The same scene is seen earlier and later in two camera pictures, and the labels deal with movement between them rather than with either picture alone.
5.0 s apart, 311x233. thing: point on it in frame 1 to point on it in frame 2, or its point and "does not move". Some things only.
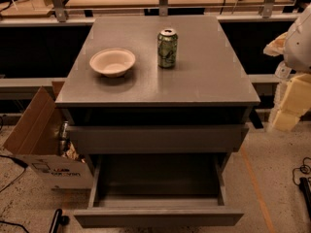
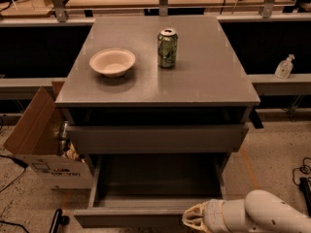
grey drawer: x=158 y=190 does not move
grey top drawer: x=156 y=139 does not move
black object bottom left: x=59 y=220 does not move
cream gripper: x=299 y=48 to x=213 y=214
